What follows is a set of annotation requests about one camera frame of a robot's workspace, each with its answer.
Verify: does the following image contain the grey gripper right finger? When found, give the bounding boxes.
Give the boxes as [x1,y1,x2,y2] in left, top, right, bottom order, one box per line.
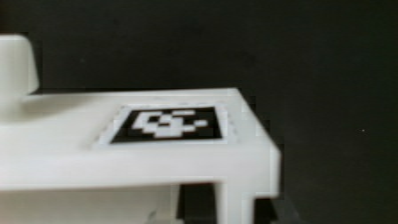
[252,197,304,224]

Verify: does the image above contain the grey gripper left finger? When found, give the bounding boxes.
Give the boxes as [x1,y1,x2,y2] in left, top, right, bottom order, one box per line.
[144,183,222,224]

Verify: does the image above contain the white drawer tray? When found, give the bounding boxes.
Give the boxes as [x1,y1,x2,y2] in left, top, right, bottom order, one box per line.
[0,35,281,224]

